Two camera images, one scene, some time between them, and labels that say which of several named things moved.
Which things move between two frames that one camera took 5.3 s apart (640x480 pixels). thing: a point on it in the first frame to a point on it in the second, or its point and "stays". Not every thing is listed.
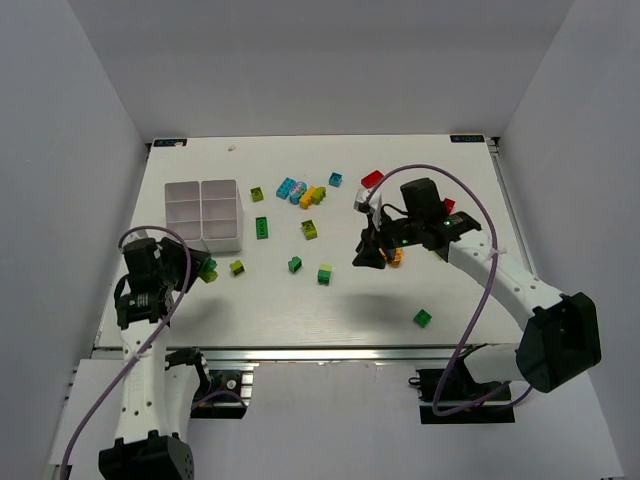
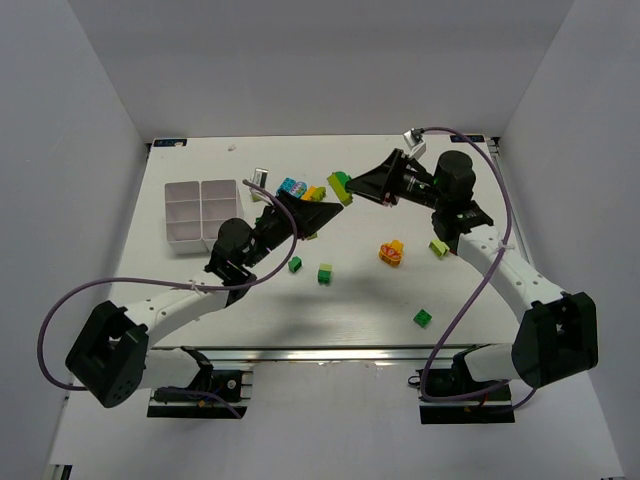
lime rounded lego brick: [318, 195] to [345, 197]
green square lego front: [422, 318] stays
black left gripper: [189, 267] to [279, 216]
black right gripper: [379, 239] to [395, 175]
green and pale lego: [324, 274] stays
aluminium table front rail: [447, 353] stays
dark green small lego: [295, 264] stays
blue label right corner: [466, 138] stays
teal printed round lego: [298, 189] stays
